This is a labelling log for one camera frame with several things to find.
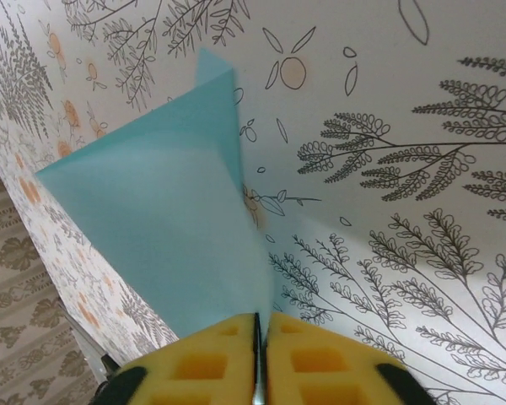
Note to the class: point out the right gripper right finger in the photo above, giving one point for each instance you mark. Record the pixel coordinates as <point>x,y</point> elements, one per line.
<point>320,371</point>

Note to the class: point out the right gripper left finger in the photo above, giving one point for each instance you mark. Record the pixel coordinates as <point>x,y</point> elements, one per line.
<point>194,371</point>

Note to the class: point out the turquoise cloth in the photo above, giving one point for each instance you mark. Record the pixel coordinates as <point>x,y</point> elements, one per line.
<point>152,211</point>

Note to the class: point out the aluminium corner post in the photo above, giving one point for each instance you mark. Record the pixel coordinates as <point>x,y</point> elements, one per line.
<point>90,350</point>

